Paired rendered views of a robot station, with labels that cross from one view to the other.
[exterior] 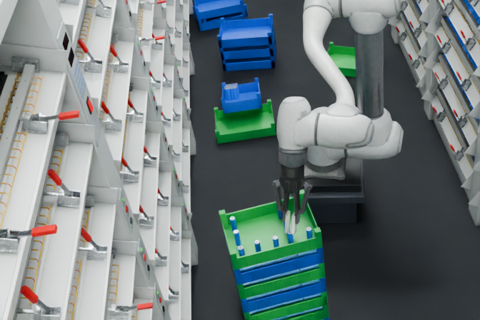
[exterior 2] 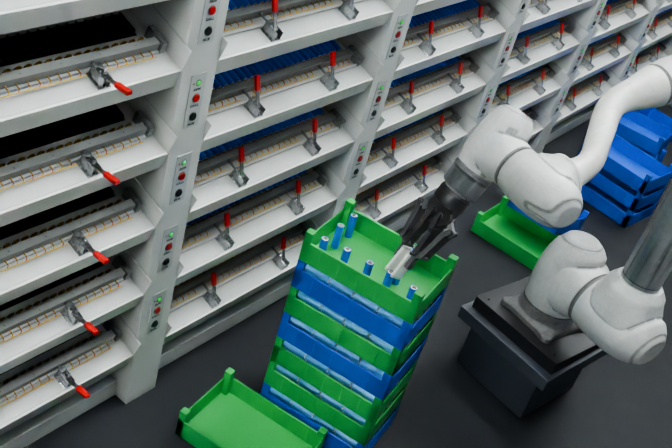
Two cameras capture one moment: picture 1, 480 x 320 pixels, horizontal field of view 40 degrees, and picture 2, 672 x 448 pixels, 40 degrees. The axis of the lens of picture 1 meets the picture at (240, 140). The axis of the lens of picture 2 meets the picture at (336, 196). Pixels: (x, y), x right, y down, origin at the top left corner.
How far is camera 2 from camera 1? 0.84 m
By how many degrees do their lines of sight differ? 23
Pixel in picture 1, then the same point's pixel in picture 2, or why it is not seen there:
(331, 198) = (509, 349)
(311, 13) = (646, 71)
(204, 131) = (471, 210)
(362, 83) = (652, 224)
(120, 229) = (185, 20)
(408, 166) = (655, 433)
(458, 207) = not seen: outside the picture
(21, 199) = not seen: outside the picture
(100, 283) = not seen: outside the picture
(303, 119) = (504, 136)
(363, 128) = (560, 196)
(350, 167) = (568, 342)
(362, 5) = not seen: outside the picture
